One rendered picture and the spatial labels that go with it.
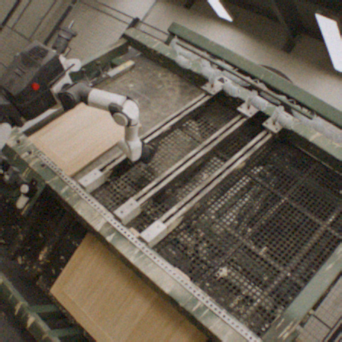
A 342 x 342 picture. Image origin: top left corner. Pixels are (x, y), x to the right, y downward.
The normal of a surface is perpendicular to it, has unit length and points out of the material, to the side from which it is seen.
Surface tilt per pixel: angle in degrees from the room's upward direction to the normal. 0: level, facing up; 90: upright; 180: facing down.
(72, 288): 90
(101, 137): 55
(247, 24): 90
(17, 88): 82
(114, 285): 90
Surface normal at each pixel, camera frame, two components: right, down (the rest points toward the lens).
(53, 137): 0.00, -0.65
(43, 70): 0.72, 0.53
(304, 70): -0.47, -0.25
